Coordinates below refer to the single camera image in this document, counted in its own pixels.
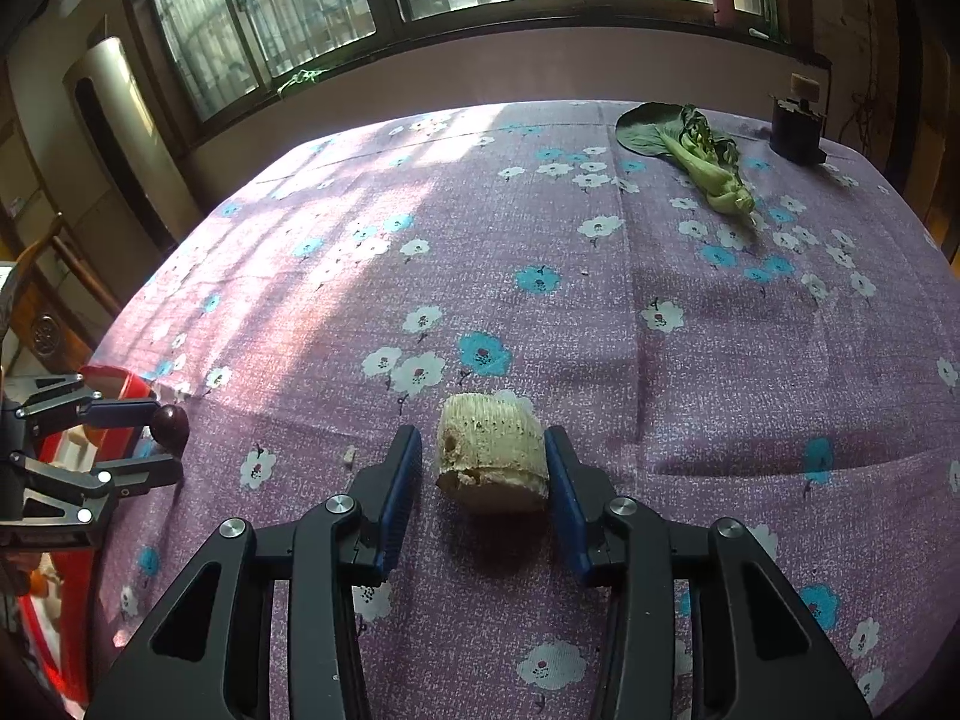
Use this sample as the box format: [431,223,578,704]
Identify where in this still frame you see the red rimmed white tray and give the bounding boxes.
[15,366,162,702]

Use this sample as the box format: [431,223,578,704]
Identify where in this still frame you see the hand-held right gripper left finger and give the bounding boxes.
[86,424,425,720]

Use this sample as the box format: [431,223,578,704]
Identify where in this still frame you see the purple floral tablecloth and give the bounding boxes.
[90,101,960,720]

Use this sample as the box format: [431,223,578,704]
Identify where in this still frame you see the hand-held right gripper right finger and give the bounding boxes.
[544,425,875,720]

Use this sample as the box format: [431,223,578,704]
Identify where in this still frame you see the black box device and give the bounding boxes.
[770,75,827,166]

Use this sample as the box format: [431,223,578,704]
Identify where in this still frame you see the wooden chair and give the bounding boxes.
[0,214,125,391]

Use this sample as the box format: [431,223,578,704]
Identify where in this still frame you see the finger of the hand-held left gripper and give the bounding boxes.
[7,454,185,527]
[16,373,163,437]

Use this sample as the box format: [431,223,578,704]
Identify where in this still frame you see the white standing air conditioner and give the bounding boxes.
[64,36,200,256]

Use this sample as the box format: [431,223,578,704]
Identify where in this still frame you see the green bok choy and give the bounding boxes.
[616,103,755,215]

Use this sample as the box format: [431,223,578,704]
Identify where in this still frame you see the barred window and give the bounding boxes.
[124,0,773,143]

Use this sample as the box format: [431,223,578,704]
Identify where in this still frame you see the dark plum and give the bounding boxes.
[150,405,188,458]

